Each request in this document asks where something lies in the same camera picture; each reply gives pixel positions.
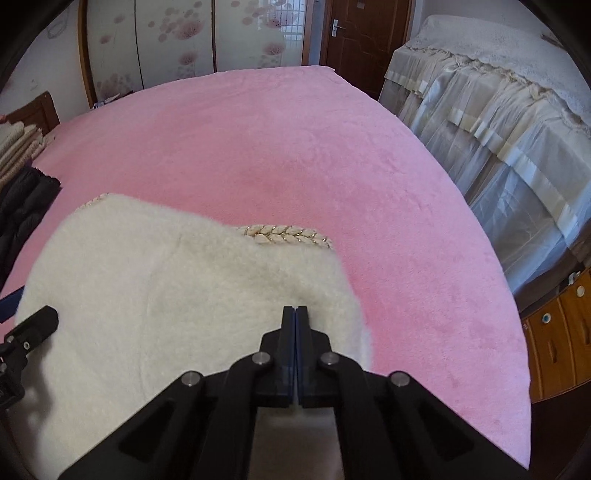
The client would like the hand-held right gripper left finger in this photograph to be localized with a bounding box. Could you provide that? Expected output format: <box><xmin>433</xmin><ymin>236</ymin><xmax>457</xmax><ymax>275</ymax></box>
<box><xmin>58</xmin><ymin>305</ymin><xmax>296</xmax><ymax>480</ymax></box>

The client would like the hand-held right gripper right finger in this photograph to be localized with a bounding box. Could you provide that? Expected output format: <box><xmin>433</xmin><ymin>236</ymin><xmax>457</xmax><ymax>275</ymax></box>
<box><xmin>294</xmin><ymin>305</ymin><xmax>532</xmax><ymax>480</ymax></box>

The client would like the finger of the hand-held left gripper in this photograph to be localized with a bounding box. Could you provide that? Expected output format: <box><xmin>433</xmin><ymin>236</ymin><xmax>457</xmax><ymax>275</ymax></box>
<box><xmin>6</xmin><ymin>305</ymin><xmax>60</xmax><ymax>357</ymax></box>
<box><xmin>0</xmin><ymin>287</ymin><xmax>25</xmax><ymax>325</ymax></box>

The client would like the white fluffy sweater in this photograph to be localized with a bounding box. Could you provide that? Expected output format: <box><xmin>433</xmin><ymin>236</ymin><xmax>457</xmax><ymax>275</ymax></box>
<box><xmin>13</xmin><ymin>193</ymin><xmax>374</xmax><ymax>480</ymax></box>

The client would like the black folded garment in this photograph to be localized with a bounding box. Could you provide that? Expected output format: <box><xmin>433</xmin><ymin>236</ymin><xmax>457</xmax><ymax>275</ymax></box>
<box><xmin>0</xmin><ymin>165</ymin><xmax>62</xmax><ymax>289</ymax></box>

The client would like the beige knit sweater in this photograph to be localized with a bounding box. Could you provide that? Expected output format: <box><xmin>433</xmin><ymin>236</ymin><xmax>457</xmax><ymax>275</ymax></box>
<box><xmin>0</xmin><ymin>121</ymin><xmax>47</xmax><ymax>185</ymax></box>

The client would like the pink bed blanket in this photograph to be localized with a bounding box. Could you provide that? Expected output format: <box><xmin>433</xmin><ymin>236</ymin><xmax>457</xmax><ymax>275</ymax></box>
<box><xmin>0</xmin><ymin>65</ymin><xmax>533</xmax><ymax>469</ymax></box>

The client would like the wooden headboard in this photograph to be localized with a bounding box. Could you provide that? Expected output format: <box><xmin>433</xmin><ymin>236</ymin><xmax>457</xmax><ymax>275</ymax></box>
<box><xmin>18</xmin><ymin>91</ymin><xmax>61</xmax><ymax>136</ymax></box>

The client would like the wooden drawer cabinet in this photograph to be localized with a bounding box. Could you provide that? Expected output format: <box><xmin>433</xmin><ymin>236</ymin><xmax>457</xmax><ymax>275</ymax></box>
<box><xmin>521</xmin><ymin>268</ymin><xmax>591</xmax><ymax>404</ymax></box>

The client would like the white cloth-covered furniture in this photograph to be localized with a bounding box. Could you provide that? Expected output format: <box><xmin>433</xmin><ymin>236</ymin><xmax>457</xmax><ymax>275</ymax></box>
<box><xmin>378</xmin><ymin>14</ymin><xmax>591</xmax><ymax>315</ymax></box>

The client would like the brown wooden door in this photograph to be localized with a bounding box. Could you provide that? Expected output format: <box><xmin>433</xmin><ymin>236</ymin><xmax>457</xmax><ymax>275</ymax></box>
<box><xmin>321</xmin><ymin>0</ymin><xmax>416</xmax><ymax>100</ymax></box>

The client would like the floral sliding door wardrobe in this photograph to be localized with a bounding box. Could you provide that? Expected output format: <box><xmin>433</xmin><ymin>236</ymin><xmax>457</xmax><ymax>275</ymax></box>
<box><xmin>76</xmin><ymin>0</ymin><xmax>324</xmax><ymax>104</ymax></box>

